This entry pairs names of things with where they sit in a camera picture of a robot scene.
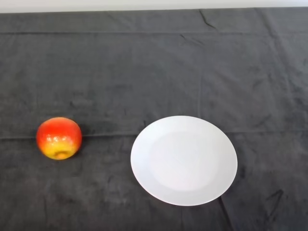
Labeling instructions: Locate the white round plate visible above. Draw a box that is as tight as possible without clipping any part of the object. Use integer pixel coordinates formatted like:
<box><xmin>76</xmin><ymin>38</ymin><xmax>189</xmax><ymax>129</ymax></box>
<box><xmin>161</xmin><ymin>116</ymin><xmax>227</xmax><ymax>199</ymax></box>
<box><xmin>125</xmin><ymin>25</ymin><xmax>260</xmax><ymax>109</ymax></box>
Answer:
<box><xmin>130</xmin><ymin>115</ymin><xmax>238</xmax><ymax>207</ymax></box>

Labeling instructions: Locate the black cloth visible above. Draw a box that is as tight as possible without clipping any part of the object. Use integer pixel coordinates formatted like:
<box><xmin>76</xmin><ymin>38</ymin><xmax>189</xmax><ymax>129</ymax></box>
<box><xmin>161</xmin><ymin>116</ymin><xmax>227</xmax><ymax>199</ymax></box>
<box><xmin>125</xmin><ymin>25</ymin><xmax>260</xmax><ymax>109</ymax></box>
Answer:
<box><xmin>0</xmin><ymin>7</ymin><xmax>308</xmax><ymax>231</ymax></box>

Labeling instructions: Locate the red and yellow apple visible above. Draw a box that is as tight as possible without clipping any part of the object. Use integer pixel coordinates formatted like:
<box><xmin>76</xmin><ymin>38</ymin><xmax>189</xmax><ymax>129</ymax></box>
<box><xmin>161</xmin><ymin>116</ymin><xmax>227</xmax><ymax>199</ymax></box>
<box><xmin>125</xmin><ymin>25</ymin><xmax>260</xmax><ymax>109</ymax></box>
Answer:
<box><xmin>36</xmin><ymin>117</ymin><xmax>83</xmax><ymax>161</ymax></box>

